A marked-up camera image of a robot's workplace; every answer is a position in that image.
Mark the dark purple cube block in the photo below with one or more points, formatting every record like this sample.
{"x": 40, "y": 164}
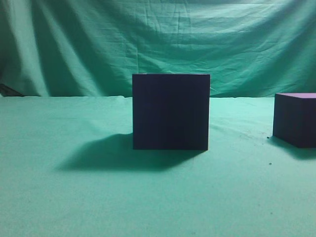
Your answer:
{"x": 170, "y": 111}

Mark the purple block with groove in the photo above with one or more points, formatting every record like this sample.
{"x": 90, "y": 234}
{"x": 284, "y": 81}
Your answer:
{"x": 295, "y": 119}

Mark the green cloth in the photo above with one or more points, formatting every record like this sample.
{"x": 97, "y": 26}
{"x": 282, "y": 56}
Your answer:
{"x": 67, "y": 165}

